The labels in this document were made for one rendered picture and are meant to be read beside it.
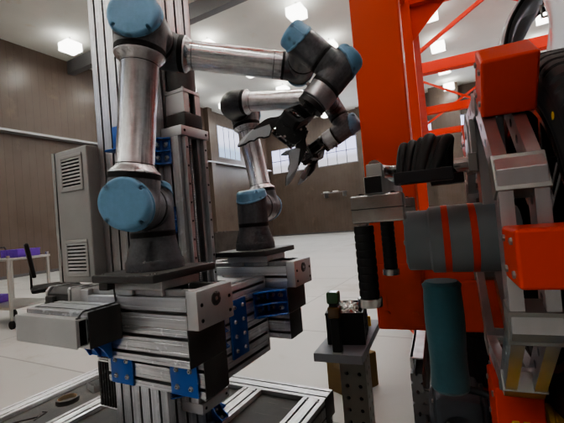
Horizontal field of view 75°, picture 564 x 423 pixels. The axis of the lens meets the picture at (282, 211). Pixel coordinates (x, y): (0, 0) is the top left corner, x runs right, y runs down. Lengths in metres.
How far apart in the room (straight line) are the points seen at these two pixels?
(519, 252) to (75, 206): 1.31
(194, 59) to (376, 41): 0.64
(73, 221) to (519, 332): 1.32
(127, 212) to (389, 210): 0.54
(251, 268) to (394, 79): 0.82
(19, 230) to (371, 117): 11.53
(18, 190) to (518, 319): 12.21
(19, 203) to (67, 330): 11.39
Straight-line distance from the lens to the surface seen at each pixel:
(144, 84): 0.93
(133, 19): 0.95
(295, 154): 0.88
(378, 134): 1.31
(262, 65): 1.05
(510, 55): 0.66
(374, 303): 0.69
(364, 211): 0.66
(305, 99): 0.90
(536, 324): 0.61
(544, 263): 0.50
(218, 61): 1.06
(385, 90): 1.35
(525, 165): 0.59
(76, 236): 1.46
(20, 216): 12.34
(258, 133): 0.89
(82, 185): 1.42
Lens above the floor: 0.92
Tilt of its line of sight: 1 degrees up
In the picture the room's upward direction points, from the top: 5 degrees counter-clockwise
